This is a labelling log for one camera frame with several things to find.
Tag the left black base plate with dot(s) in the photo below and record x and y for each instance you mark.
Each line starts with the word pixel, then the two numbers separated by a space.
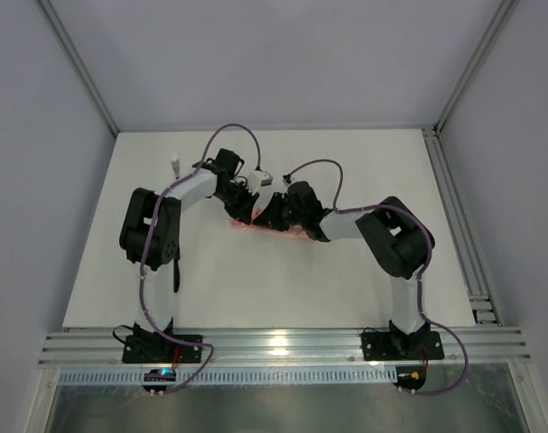
pixel 144 347

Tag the right side aluminium rail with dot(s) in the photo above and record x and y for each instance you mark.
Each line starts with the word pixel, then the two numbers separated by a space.
pixel 478 287

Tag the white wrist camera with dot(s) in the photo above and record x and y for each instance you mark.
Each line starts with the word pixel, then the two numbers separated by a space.
pixel 258 179
pixel 287 180

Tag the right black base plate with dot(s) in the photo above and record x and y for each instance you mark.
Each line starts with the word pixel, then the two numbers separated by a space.
pixel 394 345

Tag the front aluminium rail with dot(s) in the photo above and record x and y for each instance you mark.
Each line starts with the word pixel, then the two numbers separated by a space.
pixel 245 347

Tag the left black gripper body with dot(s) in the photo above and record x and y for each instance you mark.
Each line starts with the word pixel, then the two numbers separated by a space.
pixel 239 206

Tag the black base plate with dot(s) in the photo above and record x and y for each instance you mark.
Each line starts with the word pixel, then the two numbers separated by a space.
pixel 144 347
pixel 394 345

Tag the pink cloth napkin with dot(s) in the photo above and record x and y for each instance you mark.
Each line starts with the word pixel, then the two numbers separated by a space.
pixel 294 232

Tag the aluminium rail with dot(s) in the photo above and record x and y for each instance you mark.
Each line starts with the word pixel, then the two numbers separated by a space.
pixel 478 287
pixel 245 347

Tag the slotted cable duct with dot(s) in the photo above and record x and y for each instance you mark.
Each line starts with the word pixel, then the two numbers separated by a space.
pixel 277 375

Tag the left corner aluminium post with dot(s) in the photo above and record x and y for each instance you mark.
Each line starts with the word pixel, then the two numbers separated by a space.
pixel 63 38

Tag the small controller board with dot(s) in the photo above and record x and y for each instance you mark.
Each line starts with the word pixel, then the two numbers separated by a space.
pixel 157 381
pixel 410 378

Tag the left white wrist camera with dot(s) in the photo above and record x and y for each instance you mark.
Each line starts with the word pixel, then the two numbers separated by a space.
pixel 258 179

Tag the black handled knife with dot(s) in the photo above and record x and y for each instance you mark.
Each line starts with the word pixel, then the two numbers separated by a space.
pixel 176 273

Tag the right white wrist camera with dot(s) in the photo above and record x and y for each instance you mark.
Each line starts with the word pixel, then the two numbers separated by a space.
pixel 287 180

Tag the right corner aluminium post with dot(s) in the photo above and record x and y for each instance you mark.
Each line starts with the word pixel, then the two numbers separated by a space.
pixel 485 44

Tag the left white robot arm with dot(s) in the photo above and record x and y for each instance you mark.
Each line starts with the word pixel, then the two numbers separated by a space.
pixel 150 234

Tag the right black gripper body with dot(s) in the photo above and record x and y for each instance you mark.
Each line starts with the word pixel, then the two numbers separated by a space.
pixel 278 211

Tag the corner aluminium post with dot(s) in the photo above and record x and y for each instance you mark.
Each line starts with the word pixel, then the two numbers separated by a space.
pixel 63 38
pixel 485 44

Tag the left small controller board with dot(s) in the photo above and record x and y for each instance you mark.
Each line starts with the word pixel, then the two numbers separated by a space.
pixel 157 381

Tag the right small controller board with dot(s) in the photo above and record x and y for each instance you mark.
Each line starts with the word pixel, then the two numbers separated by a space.
pixel 410 378

